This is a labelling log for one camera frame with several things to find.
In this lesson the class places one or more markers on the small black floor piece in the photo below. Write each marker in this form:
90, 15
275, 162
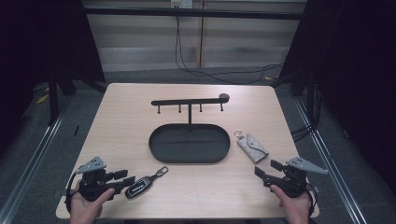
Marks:
76, 130

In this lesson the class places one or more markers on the white wall socket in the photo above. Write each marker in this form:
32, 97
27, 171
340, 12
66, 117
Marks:
181, 3

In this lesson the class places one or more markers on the black car key fob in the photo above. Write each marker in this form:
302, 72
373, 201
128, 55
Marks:
140, 186

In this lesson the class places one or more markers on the yellow scrap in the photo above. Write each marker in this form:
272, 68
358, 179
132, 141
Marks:
42, 99

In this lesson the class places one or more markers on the black metal stand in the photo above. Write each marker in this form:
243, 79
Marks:
310, 93
53, 99

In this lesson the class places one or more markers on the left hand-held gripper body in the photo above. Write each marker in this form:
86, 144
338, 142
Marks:
93, 183

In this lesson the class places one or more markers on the dark curtain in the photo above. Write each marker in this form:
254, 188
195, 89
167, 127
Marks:
355, 62
43, 40

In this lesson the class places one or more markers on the black key stand with tray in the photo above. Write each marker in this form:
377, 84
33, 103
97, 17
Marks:
189, 143

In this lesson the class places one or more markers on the grey patterned key pouch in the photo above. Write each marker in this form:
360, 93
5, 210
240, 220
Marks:
253, 148

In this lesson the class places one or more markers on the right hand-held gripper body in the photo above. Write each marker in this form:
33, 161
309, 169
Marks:
295, 179

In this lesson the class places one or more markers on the person's right hand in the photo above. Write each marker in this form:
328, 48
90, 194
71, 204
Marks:
294, 208

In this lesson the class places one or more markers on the metal floor rail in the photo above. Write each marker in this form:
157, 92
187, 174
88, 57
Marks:
333, 168
28, 168

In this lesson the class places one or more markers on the person's left hand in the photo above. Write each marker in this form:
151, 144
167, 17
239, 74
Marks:
85, 208

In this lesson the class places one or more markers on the black horizontal frame bar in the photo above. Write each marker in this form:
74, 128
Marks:
193, 13

